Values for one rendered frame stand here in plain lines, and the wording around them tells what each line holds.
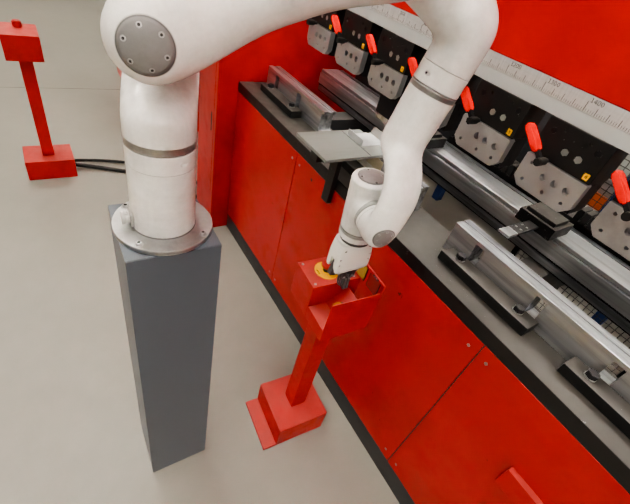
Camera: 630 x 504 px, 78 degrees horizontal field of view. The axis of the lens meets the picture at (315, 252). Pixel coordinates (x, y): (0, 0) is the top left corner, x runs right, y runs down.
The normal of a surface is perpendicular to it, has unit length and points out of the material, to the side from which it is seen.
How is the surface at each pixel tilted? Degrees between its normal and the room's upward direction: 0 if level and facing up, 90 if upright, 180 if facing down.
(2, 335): 0
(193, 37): 83
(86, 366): 0
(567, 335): 90
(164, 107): 25
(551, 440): 90
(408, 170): 45
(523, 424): 90
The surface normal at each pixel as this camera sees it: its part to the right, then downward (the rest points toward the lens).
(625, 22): -0.83, 0.20
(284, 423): 0.22, -0.74
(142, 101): -0.07, -0.41
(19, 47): 0.50, 0.64
